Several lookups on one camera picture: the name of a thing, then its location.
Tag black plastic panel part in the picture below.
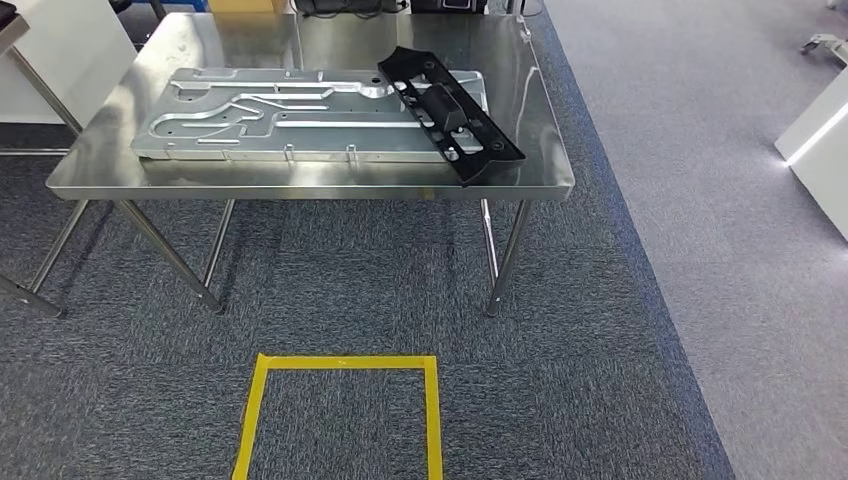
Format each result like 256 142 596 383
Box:
377 45 527 187

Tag stainless steel workbench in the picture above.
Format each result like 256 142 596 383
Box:
0 11 576 319

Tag stamped grey metal plate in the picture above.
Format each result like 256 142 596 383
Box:
130 66 492 164

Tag black device with yellow label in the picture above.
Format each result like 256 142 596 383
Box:
410 0 492 16

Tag brown cardboard box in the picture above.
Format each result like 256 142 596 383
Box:
207 0 289 15

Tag white cabinet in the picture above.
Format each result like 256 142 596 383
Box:
0 0 139 126

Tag white box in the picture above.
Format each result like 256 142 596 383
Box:
775 69 848 243

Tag grey wheeled base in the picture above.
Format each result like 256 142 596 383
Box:
799 33 848 66

